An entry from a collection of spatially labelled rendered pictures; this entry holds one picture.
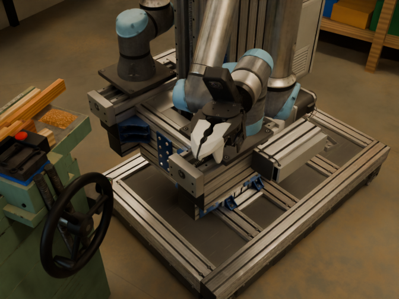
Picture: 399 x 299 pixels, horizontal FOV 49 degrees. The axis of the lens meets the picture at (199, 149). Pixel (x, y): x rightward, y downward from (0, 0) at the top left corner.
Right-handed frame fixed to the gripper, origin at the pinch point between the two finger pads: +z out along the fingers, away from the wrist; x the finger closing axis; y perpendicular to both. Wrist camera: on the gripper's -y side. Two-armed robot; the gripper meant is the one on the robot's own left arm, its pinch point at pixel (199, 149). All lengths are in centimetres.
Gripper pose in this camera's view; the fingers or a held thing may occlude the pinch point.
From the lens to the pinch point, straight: 73.6
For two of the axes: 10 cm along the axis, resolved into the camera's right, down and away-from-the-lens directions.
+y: 1.3, 7.7, 6.2
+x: -9.2, -1.4, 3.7
